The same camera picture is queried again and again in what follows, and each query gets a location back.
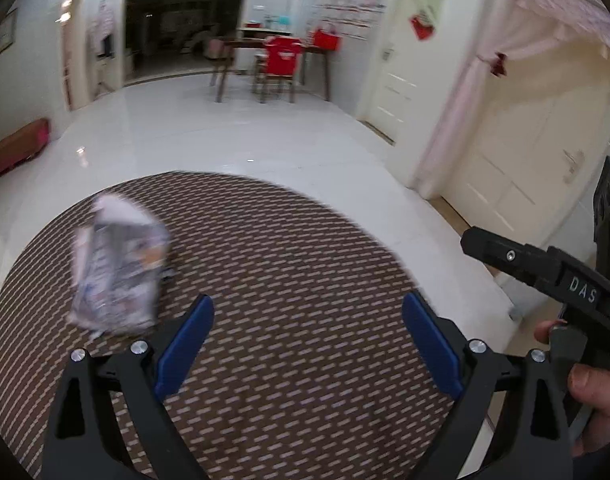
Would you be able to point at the brown dotted tablecloth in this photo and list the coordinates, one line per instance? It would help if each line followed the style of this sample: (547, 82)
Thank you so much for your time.
(285, 270)

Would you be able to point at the red chair cover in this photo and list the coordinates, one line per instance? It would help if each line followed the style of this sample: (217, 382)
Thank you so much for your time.
(283, 57)

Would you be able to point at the person's right hand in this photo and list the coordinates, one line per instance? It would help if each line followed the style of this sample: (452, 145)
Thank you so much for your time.
(602, 395)

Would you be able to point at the wooden chair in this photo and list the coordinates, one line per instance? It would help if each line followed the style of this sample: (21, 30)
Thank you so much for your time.
(277, 82)

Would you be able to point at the red low bench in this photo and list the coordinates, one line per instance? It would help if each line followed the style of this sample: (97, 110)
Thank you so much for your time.
(15, 147)

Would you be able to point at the hanging pink clothes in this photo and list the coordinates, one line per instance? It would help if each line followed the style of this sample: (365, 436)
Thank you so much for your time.
(102, 27)

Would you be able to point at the cream panel door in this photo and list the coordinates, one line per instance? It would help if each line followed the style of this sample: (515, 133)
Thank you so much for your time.
(525, 150)

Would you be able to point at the pink curtain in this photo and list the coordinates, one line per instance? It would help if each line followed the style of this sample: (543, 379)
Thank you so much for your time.
(485, 100)

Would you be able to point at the white door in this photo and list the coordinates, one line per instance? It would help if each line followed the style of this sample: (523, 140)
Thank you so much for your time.
(400, 75)

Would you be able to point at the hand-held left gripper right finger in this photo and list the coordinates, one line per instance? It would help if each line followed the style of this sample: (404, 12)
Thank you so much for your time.
(432, 347)

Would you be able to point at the teal item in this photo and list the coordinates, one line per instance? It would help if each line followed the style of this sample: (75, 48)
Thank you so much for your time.
(280, 23)

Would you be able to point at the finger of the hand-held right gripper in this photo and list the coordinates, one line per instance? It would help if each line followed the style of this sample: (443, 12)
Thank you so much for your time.
(505, 255)

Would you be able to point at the framed wall painting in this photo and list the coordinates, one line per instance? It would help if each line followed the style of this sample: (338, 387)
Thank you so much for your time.
(4, 35)

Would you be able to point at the red door decoration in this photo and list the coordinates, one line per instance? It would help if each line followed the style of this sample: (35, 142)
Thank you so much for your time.
(421, 25)

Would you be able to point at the red curtain tie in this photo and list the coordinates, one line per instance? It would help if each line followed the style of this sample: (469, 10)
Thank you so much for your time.
(500, 64)

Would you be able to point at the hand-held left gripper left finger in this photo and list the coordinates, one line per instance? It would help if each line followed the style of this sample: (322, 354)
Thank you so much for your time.
(185, 347)

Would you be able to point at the wooden side table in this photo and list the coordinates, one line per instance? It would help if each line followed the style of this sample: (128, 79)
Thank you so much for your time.
(315, 55)

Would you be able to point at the white printed wrapper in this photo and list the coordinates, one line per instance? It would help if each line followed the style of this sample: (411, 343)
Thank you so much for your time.
(117, 265)

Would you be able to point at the row of wall papers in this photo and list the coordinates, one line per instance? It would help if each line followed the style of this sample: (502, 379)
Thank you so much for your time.
(355, 10)

